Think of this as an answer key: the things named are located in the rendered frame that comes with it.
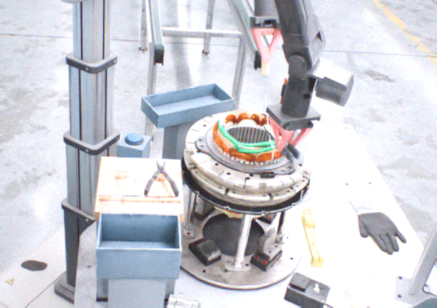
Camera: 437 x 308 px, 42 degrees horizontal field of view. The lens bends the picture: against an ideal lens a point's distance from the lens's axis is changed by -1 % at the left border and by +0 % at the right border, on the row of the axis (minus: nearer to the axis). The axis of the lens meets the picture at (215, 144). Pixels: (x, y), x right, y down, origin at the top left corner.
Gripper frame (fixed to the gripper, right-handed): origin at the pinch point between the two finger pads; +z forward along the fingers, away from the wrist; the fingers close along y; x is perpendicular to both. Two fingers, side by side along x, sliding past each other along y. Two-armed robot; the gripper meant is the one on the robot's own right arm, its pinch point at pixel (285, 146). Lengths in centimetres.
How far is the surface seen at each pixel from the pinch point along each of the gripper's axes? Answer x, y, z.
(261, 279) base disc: -3.1, 1.2, 39.3
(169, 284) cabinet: 0.3, -23.2, 36.0
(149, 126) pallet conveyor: 172, 44, 110
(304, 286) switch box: -11.4, 7.8, 35.5
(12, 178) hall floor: 159, -34, 122
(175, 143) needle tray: 41.6, -5.4, 26.1
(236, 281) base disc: -1.5, -5.5, 39.6
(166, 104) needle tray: 49, -6, 18
